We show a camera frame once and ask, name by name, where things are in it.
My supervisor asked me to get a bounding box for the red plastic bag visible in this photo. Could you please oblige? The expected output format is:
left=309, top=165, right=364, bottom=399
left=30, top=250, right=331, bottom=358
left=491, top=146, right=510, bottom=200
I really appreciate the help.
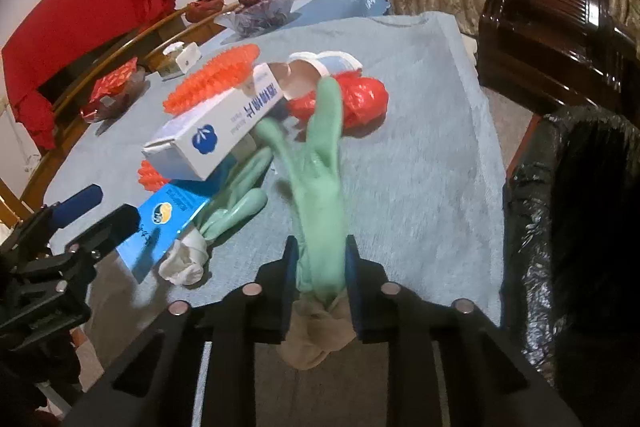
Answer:
left=286, top=76, right=390, bottom=132

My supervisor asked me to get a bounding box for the small white box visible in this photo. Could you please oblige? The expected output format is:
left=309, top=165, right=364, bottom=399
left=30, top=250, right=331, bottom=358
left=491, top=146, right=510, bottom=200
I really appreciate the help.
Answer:
left=162, top=42, right=202, bottom=75

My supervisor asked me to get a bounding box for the beige sock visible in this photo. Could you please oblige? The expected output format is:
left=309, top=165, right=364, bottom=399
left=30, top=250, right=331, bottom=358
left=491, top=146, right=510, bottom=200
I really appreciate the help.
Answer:
left=280, top=292, right=358, bottom=370

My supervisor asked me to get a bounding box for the dried red pomegranate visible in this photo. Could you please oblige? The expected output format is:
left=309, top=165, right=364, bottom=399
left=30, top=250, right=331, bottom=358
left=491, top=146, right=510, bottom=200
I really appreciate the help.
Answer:
left=186, top=0, right=224, bottom=22

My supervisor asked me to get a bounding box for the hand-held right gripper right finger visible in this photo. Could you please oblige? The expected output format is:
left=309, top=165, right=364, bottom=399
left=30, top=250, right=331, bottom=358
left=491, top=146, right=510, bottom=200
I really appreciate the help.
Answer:
left=344, top=233, right=583, bottom=427

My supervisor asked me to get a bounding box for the white cardboard box blue logo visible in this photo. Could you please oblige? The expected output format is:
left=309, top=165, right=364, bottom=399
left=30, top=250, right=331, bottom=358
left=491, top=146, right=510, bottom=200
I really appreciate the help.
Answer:
left=141, top=62, right=285, bottom=182

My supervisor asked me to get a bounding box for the green rubber glove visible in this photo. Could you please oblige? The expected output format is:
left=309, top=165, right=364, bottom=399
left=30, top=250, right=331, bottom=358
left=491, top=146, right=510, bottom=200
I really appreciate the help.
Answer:
left=257, top=77, right=349, bottom=308
left=192, top=147, right=273, bottom=243

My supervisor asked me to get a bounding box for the black trash bag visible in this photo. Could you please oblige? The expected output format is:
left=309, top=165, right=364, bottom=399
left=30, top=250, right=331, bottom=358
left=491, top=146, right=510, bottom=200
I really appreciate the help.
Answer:
left=502, top=106, right=640, bottom=427

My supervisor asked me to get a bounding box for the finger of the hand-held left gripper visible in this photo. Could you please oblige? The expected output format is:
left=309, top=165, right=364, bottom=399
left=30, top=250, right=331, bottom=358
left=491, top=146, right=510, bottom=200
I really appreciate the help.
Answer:
left=0, top=184, right=104, bottom=258
left=65, top=204, right=142, bottom=278

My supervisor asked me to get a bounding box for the orange spiky massage roller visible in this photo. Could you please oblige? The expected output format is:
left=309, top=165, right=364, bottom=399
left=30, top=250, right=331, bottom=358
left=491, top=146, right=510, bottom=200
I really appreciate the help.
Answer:
left=163, top=45, right=261, bottom=114

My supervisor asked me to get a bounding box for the dark wooden armchair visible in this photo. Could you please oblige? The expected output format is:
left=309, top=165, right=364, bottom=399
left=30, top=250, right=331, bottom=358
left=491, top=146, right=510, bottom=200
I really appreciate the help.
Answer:
left=471, top=0, right=640, bottom=118

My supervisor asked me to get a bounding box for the glass fruit bowl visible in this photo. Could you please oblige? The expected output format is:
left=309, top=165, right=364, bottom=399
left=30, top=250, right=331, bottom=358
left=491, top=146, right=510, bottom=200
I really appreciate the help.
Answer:
left=214, top=0, right=301, bottom=38

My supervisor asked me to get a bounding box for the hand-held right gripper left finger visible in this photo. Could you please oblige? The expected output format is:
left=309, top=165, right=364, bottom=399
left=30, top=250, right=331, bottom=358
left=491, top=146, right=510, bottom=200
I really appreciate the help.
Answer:
left=65, top=234, right=301, bottom=427

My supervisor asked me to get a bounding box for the red patterned packet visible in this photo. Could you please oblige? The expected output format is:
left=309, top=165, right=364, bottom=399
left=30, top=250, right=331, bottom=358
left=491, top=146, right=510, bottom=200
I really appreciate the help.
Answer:
left=80, top=58, right=146, bottom=124

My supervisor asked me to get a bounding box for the light wooden chair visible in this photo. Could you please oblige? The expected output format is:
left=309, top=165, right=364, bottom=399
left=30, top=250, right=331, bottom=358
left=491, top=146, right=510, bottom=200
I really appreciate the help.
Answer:
left=0, top=2, right=236, bottom=228

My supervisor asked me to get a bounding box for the grey-blue towel blanket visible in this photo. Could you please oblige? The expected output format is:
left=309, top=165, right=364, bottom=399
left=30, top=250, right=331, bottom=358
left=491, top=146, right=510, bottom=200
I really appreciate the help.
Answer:
left=47, top=11, right=506, bottom=427

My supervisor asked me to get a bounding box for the blue and white paper cup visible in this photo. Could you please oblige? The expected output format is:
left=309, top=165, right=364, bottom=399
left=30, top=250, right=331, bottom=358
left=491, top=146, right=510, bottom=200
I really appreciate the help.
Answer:
left=269, top=51, right=363, bottom=100

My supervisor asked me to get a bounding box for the blue pillow bag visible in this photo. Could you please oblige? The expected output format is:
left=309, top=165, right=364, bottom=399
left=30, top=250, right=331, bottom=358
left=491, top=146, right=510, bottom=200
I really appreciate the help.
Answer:
left=220, top=0, right=392, bottom=45

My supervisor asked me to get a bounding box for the red cloth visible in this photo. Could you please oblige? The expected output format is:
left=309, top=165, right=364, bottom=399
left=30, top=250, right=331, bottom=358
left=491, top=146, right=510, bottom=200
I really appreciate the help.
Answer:
left=1, top=0, right=185, bottom=152

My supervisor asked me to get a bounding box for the orange spiky massage ball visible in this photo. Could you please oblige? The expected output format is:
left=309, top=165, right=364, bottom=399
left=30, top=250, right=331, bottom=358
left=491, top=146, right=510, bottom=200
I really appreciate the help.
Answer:
left=136, top=159, right=168, bottom=192

